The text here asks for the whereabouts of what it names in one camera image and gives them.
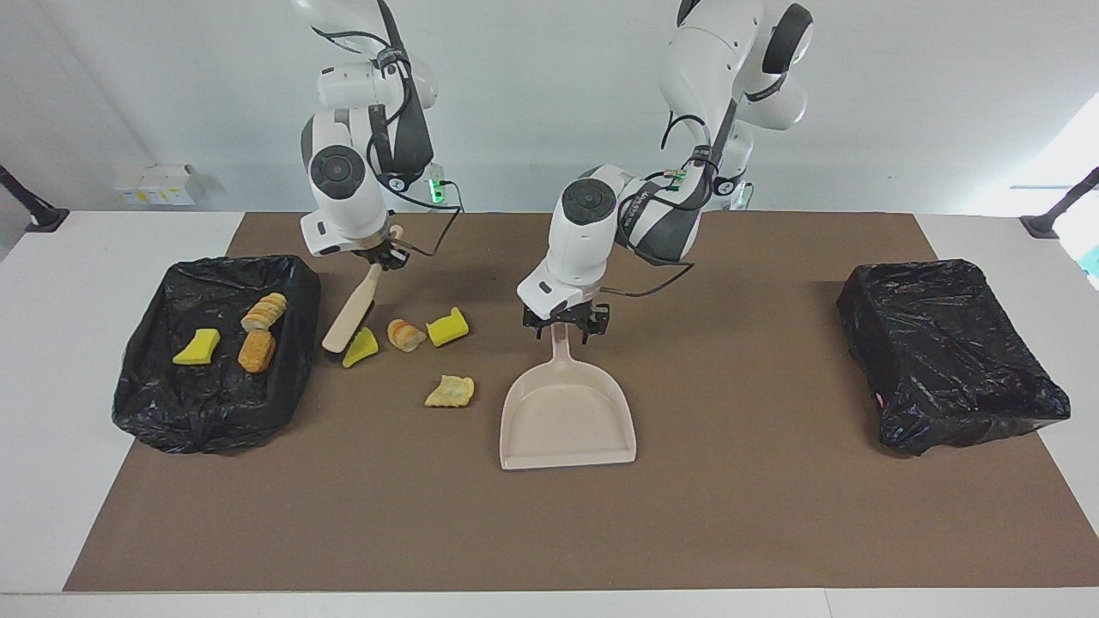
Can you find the black bag lined bin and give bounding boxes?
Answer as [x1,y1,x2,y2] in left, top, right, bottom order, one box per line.
[112,254,322,456]
[837,259,1072,457]

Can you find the beige bread chunk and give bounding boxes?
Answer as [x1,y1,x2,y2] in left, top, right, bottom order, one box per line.
[240,292,288,334]
[423,374,476,409]

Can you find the beige hand brush black bristles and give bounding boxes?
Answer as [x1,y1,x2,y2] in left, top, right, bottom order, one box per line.
[321,225,404,354]

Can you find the white boxes with yellow labels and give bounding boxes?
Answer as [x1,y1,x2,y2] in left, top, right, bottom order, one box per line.
[113,163,205,207]

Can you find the brown table mat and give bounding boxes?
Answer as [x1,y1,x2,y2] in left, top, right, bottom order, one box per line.
[63,212,1099,593]

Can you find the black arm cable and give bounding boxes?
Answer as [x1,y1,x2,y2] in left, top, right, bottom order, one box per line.
[296,0,465,258]
[614,112,741,300]

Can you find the orange striped croissant piece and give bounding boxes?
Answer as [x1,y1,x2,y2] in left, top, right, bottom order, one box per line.
[386,318,428,353]

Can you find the black camera stand leg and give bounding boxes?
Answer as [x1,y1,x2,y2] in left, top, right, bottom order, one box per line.
[1020,167,1099,239]
[0,163,70,233]

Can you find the brown textured cylinder piece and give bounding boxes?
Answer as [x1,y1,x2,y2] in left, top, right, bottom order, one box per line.
[237,330,277,374]

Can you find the beige plastic dustpan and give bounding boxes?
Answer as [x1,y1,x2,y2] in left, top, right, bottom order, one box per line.
[499,322,638,471]

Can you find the yellow sponge piece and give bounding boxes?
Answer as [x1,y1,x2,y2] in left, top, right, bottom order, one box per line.
[172,328,222,367]
[426,306,471,348]
[342,326,379,369]

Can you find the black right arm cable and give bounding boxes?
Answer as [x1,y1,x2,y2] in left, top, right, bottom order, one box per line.
[296,0,465,258]

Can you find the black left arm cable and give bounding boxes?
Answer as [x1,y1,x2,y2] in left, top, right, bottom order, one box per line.
[614,112,741,300]

